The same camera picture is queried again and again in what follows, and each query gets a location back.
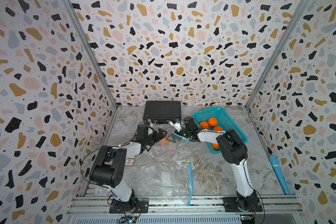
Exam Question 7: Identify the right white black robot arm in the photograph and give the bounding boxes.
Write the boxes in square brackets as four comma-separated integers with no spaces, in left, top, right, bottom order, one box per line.
[173,117,264,212]

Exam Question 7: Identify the small printed packet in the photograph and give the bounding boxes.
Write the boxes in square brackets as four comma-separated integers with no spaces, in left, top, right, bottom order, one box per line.
[125,156,135,167]

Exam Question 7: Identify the orange fruit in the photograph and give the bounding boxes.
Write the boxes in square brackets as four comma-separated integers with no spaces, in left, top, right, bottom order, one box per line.
[211,143,219,151]

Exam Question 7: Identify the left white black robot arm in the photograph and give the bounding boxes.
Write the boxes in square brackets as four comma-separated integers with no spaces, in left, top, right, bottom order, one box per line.
[82,122,167,215]

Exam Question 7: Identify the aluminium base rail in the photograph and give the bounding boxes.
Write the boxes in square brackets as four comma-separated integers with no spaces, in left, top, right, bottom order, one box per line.
[67,195,308,224]

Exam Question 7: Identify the black hard case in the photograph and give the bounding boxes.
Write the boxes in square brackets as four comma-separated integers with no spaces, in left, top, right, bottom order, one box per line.
[143,101,182,125]

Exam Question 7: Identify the green circuit board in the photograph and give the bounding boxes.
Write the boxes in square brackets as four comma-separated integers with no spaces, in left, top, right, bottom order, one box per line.
[119,216,137,224]

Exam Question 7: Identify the teal plastic basket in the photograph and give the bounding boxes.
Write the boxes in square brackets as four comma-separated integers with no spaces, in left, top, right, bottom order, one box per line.
[192,106,248,143]

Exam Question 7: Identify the clear zip-top bag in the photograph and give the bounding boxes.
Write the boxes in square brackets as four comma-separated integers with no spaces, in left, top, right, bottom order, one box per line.
[130,159,193,206]
[143,124,193,161]

